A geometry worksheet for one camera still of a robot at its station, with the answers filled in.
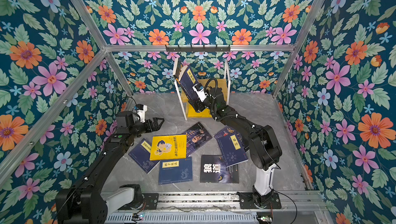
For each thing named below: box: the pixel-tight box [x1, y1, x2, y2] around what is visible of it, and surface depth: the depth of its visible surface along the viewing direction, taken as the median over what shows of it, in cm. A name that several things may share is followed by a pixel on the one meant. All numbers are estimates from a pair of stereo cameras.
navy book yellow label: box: [178, 65, 199, 102], surface depth 82 cm
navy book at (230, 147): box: [213, 128, 249, 168], surface depth 90 cm
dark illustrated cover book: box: [181, 121, 213, 157], surface depth 97 cm
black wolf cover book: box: [200, 154, 240, 184], surface depth 84 cm
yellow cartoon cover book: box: [149, 134, 187, 162], surface depth 90 cm
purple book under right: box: [213, 125, 244, 146], surface depth 95 cm
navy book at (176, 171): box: [158, 156, 193, 186], surface depth 84 cm
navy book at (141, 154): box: [127, 137, 161, 174], surface depth 88 cm
